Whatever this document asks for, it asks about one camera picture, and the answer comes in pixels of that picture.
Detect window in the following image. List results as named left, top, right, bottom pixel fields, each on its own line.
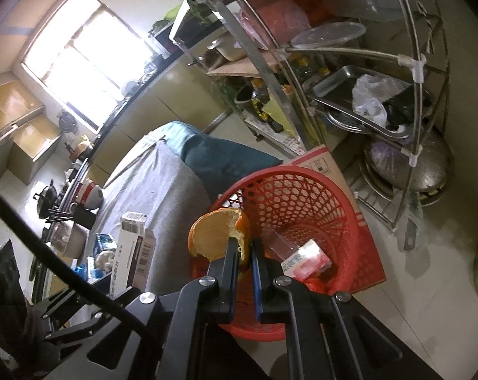
left=21, top=0, right=152, bottom=131

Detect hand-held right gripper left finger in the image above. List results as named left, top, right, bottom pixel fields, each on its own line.
left=84, top=238, right=239, bottom=380

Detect white tissue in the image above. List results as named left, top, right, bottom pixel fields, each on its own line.
left=94, top=249, right=117, bottom=272

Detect metal frame shelf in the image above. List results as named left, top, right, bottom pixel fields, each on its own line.
left=169, top=0, right=263, bottom=78

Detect orange peel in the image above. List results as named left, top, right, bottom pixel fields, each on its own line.
left=188, top=208, right=251, bottom=270

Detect clear plastic boxes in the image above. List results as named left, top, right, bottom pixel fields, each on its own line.
left=318, top=0, right=406, bottom=22

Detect black lidded wok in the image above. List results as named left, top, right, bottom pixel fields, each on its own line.
left=34, top=180, right=59, bottom=218

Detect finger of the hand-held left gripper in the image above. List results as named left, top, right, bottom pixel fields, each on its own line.
left=43, top=286, right=145, bottom=345
left=25, top=287, right=89, bottom=321

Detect small red white box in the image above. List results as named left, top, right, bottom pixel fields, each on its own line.
left=280, top=239, right=332, bottom=280

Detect stack of white bowls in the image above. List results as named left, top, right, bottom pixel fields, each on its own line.
left=76, top=180, right=104, bottom=210

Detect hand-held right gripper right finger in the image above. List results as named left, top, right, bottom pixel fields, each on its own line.
left=252, top=239, right=404, bottom=380

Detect yellow plastic bag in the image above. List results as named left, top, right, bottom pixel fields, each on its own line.
left=263, top=97, right=299, bottom=135

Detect leafy green vegetables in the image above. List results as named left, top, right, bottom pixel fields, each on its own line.
left=150, top=6, right=182, bottom=34

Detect round clear plastic container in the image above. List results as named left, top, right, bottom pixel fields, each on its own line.
left=290, top=22, right=367, bottom=50

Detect blue plastic bag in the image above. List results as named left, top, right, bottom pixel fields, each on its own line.
left=74, top=265, right=105, bottom=280

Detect black cable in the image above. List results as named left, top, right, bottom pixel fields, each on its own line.
left=0, top=186, right=152, bottom=337

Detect black chopstick holder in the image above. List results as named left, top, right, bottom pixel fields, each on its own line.
left=73, top=206, right=98, bottom=230

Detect blue paper carton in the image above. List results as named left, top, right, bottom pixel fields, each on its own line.
left=92, top=233, right=117, bottom=252
left=109, top=212, right=157, bottom=299

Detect white metal basin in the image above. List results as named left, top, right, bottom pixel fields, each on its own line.
left=62, top=222, right=90, bottom=258

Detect cooking oil bottle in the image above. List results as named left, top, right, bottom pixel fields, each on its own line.
left=251, top=79, right=283, bottom=133

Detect blue tablecloth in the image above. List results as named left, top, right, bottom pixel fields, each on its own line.
left=160, top=122, right=283, bottom=199

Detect black plastic bag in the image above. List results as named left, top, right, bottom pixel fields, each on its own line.
left=383, top=85, right=431, bottom=133

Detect red plastic basket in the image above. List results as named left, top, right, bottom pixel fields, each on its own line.
left=191, top=166, right=366, bottom=343

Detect steel tray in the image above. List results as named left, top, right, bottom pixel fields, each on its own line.
left=308, top=65, right=430, bottom=139

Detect steel pot lid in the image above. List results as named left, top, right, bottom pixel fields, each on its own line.
left=360, top=132, right=453, bottom=206

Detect dark ceramic crock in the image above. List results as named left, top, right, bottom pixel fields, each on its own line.
left=234, top=82, right=259, bottom=105

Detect white plastic bag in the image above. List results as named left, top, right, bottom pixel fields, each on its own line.
left=352, top=74, right=408, bottom=127

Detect pink plastic bag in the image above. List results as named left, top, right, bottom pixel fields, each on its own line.
left=239, top=0, right=315, bottom=42

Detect yellow wall cabinet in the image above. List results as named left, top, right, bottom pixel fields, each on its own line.
left=7, top=122, right=63, bottom=185
left=0, top=79, right=45, bottom=143

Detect curved steel rack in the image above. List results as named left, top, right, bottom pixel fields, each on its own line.
left=185, top=0, right=451, bottom=230

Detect wall fan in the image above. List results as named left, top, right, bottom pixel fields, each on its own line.
left=57, top=111, right=79, bottom=133

